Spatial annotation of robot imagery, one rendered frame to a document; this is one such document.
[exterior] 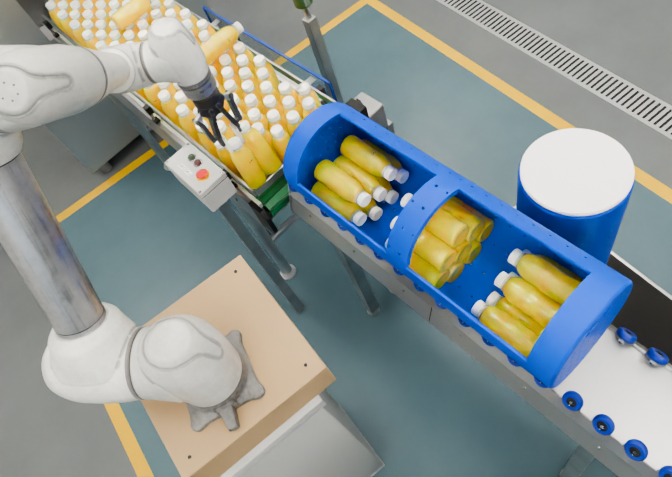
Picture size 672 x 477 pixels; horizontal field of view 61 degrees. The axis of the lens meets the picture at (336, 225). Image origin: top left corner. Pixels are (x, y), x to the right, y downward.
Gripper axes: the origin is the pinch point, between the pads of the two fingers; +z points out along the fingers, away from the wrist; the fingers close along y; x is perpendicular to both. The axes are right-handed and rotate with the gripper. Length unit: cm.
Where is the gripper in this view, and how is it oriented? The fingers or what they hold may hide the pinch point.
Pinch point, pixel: (231, 138)
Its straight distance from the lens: 170.0
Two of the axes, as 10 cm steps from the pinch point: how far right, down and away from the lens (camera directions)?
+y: 7.0, -6.8, 2.1
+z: 2.3, 5.0, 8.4
